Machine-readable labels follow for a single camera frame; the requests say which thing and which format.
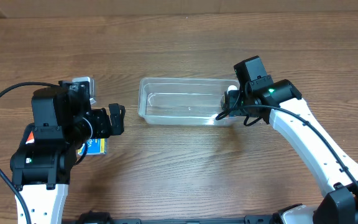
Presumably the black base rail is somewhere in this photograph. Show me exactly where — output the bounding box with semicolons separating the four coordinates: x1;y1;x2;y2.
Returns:
64;211;275;224

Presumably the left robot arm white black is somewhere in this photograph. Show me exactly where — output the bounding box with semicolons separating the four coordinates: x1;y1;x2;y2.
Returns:
11;101;126;223

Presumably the dark bottle white cap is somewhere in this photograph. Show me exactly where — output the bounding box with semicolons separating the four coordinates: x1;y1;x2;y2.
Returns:
221;85;239;110

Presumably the red white small box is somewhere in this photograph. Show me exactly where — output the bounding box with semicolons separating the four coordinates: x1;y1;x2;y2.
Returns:
25;131;35;144

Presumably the white Hansaplast plaster box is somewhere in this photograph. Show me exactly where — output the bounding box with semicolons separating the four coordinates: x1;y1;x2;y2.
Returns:
72;77;96;105

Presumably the blue yellow VapoDrops box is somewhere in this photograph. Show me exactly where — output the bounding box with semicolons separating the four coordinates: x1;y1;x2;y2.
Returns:
86;139;108;156

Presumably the clear plastic container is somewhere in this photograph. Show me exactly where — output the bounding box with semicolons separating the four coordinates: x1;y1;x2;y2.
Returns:
138;78;239;126

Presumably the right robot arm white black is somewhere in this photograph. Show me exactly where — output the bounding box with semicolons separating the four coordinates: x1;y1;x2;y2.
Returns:
217;80;358;223

